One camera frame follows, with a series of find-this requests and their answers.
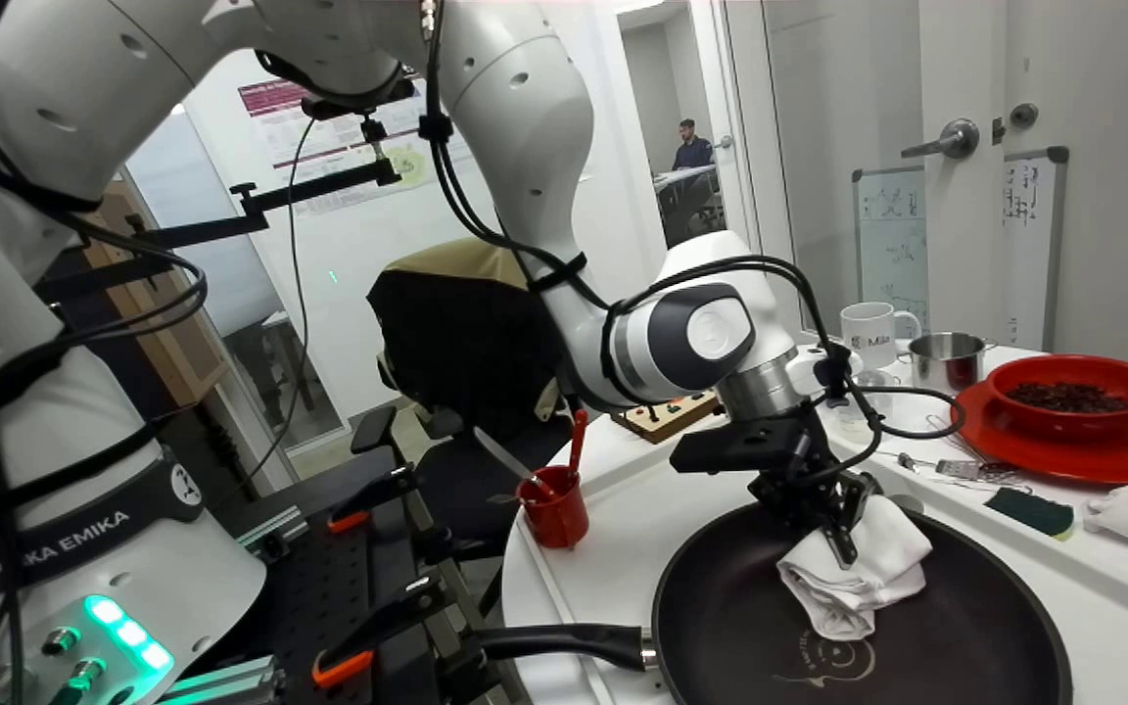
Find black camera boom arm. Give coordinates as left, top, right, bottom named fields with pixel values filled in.
left=131, top=154, right=407, bottom=254

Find dark green sponge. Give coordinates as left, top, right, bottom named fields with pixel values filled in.
left=982, top=484, right=1078, bottom=539

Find white towel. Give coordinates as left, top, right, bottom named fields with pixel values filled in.
left=773, top=488, right=938, bottom=645

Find dark frying pan black handle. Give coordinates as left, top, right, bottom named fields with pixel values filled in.
left=464, top=500, right=1078, bottom=705

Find white mug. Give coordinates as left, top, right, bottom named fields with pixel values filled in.
left=840, top=298, right=925, bottom=376

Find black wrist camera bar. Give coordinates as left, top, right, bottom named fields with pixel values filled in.
left=666, top=410, right=831, bottom=478

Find wooden utensil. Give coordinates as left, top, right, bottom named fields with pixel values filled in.
left=614, top=389, right=729, bottom=445

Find silver lever door handle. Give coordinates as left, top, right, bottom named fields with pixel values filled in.
left=933, top=119, right=988, bottom=166

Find pink paper sign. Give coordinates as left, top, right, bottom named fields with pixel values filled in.
left=237, top=74, right=323, bottom=126

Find red measuring cup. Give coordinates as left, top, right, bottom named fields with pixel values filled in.
left=514, top=407, right=595, bottom=551

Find silver door lock knob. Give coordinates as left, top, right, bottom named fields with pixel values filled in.
left=990, top=100, right=1042, bottom=146

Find standing person in dark jacket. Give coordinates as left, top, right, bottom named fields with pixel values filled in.
left=666, top=115, right=723, bottom=180

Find red bowl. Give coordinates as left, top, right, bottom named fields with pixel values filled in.
left=982, top=352, right=1128, bottom=422
left=952, top=376, right=1128, bottom=488

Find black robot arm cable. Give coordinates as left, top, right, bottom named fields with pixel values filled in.
left=407, top=0, right=967, bottom=488

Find black perforated mounting table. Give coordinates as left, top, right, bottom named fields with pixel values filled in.
left=196, top=425, right=519, bottom=705

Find brown wooden cabinet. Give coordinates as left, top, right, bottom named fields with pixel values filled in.
left=71, top=172, right=237, bottom=414

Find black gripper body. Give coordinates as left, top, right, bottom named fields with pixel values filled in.
left=746, top=445, right=864, bottom=525

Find small door whiteboard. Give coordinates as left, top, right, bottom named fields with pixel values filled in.
left=852, top=162, right=933, bottom=326
left=1001, top=146, right=1070, bottom=350

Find black orange bar clamp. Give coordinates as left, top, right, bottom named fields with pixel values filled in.
left=323, top=467, right=420, bottom=539
left=309, top=570, right=465, bottom=694

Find black chair with beige top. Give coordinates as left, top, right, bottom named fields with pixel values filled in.
left=365, top=239, right=580, bottom=474

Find dark brown beans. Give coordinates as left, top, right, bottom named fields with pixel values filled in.
left=1007, top=376, right=1128, bottom=414

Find tall steel cup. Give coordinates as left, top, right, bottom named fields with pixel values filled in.
left=911, top=328, right=988, bottom=393

